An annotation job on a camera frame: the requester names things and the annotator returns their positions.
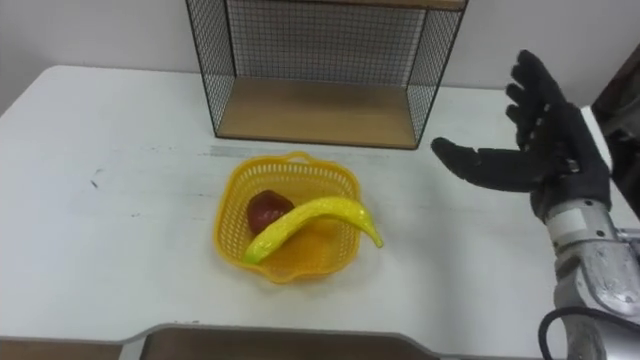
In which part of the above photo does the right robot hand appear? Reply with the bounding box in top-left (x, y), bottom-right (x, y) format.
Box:
top-left (430, 48), bottom-right (613, 222)

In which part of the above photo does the yellow banana soft toy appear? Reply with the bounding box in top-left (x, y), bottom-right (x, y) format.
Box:
top-left (243, 195), bottom-right (385, 266)

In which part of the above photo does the red apple soft toy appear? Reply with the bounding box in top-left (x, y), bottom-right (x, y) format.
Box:
top-left (246, 189), bottom-right (296, 237)

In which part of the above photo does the yellow plastic basket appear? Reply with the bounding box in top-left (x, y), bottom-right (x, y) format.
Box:
top-left (212, 151), bottom-right (363, 285)

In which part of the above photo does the white desk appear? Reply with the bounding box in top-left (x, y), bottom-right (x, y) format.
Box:
top-left (0, 64), bottom-right (640, 360)

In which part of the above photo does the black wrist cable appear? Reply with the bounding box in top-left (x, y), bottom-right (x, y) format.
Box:
top-left (537, 305), bottom-right (640, 360)

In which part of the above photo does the black wire mesh shelf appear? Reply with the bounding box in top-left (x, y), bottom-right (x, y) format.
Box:
top-left (185, 0), bottom-right (470, 151)

